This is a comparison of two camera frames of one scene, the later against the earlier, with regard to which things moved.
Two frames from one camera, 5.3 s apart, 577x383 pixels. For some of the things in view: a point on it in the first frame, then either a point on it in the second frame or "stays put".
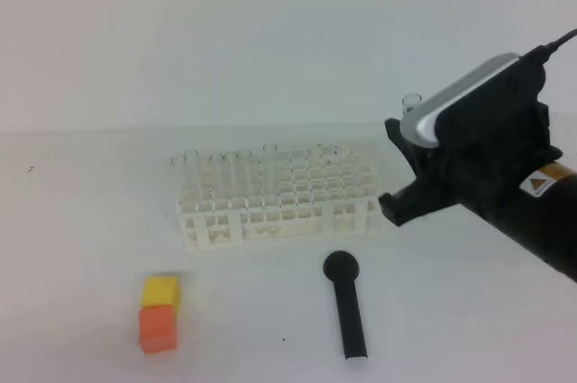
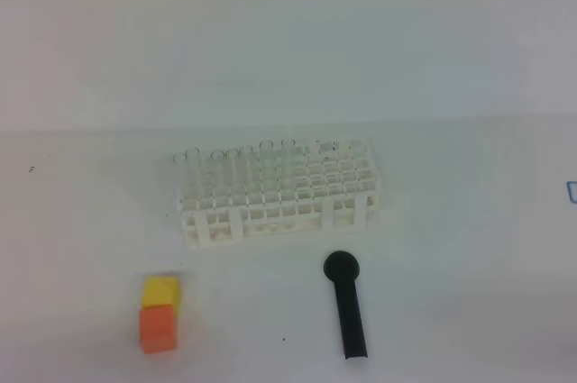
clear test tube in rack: [216, 171] stays put
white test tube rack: [279, 196] stays put
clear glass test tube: [410, 100] -> [288, 189]
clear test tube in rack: [178, 161] stays put
